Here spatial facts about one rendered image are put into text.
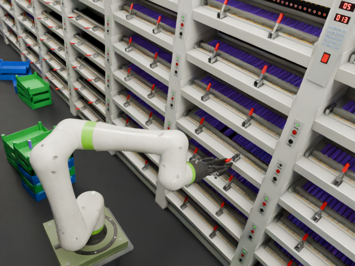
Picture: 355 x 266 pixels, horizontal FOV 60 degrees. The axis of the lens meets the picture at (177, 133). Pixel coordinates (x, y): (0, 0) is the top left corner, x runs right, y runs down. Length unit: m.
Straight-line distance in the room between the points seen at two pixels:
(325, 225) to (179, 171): 0.63
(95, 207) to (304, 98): 0.99
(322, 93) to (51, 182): 1.00
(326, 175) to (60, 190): 0.99
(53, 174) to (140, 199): 1.19
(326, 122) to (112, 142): 0.78
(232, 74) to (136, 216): 1.23
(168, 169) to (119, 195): 1.19
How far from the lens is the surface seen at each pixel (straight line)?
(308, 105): 1.19
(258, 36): 1.26
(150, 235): 2.08
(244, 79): 1.35
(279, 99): 1.26
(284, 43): 1.22
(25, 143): 2.25
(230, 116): 1.45
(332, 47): 1.12
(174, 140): 1.12
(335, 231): 1.40
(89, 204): 1.47
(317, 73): 1.15
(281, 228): 1.57
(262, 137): 1.37
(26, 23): 3.89
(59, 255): 1.63
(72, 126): 1.25
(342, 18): 1.10
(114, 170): 2.49
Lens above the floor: 1.67
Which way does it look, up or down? 35 degrees down
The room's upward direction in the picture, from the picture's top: 9 degrees clockwise
